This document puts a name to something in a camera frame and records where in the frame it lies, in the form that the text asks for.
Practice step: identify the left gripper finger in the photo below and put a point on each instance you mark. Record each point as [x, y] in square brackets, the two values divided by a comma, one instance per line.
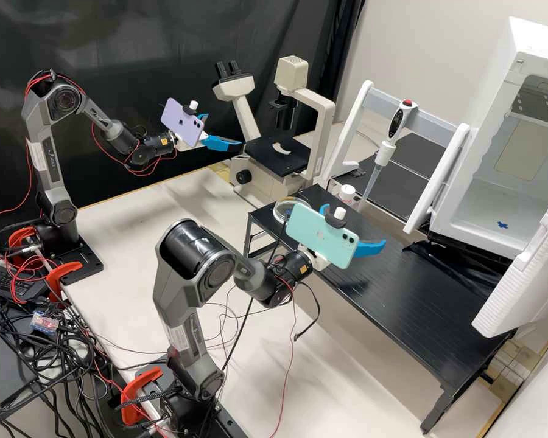
[203, 117]
[221, 143]

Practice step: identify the black power adapter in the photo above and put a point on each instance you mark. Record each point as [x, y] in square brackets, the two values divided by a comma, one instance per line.
[2, 369]

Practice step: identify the long black platform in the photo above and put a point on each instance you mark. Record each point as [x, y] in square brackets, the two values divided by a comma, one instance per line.
[392, 292]

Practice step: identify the incubator door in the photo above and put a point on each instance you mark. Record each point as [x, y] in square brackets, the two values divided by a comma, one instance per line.
[529, 283]

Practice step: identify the pipette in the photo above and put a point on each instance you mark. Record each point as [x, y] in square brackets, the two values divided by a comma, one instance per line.
[399, 121]

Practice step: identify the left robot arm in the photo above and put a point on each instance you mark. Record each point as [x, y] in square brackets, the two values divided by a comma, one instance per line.
[50, 137]

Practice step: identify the white pipette stand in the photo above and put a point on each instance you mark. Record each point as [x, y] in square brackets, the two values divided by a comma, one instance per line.
[442, 169]

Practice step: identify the cream microscope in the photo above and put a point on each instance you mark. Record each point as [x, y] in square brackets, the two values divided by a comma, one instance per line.
[255, 178]

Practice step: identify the white incubator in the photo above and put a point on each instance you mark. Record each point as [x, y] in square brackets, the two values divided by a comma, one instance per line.
[484, 200]

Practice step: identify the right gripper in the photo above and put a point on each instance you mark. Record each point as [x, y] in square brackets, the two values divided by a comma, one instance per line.
[316, 260]

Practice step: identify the petri dish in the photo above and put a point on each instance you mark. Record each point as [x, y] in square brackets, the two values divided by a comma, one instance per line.
[284, 209]

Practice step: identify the white-capped bottle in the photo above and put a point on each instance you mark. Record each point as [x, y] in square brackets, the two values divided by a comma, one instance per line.
[347, 194]

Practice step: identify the wrist camera phone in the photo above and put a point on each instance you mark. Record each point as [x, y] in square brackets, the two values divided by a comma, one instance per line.
[319, 235]
[181, 121]

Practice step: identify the left wrist camera phone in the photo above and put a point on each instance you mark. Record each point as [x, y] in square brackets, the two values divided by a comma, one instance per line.
[181, 121]

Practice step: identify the orange clamp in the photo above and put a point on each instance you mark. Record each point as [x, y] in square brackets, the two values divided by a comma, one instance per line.
[18, 237]
[66, 270]
[137, 394]

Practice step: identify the right wrist camera phone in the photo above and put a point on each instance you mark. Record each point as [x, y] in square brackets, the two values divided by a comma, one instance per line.
[319, 235]

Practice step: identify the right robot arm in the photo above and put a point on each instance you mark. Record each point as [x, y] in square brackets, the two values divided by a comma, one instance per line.
[196, 269]

